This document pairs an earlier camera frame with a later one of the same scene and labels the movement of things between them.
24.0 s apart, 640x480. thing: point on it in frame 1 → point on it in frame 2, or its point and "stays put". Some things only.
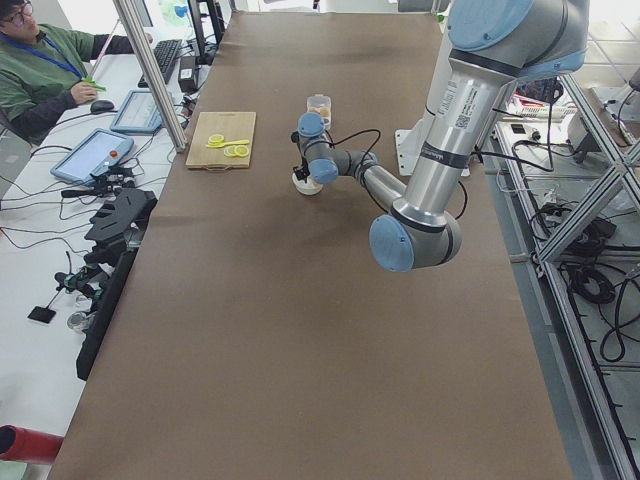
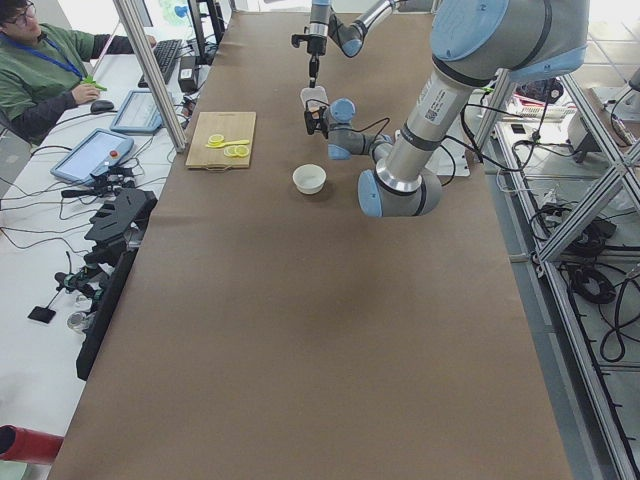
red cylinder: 18,444 stays put
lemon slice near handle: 236,150 stays put
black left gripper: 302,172 → 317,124
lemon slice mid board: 215,139 stays put
